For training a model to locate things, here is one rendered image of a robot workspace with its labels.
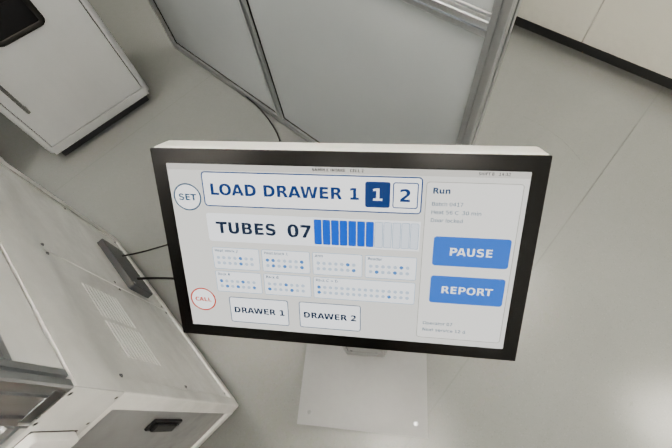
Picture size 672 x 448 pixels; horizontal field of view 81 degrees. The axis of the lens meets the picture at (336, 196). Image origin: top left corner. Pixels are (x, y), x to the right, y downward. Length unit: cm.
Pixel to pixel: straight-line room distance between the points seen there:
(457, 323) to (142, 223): 172
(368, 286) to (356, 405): 102
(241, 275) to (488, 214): 36
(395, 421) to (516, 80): 175
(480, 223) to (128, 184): 196
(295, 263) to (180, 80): 215
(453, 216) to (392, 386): 111
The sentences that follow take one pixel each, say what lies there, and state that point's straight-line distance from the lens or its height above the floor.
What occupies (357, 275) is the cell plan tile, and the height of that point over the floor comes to 106.
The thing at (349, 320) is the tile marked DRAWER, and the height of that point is 100.
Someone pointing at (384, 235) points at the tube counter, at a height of 111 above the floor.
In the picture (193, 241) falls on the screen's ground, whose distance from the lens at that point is 62.
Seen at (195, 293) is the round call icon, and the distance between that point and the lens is 67.
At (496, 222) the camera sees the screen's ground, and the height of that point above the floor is 113.
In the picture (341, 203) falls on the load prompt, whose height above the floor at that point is 114.
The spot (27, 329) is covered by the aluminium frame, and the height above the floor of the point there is 98.
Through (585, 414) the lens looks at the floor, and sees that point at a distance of 175.
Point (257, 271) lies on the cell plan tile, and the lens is 60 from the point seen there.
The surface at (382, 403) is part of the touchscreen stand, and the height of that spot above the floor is 3.
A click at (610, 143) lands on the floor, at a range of 227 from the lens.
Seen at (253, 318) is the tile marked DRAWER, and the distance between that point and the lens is 66.
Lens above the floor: 160
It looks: 60 degrees down
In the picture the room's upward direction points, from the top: 11 degrees counter-clockwise
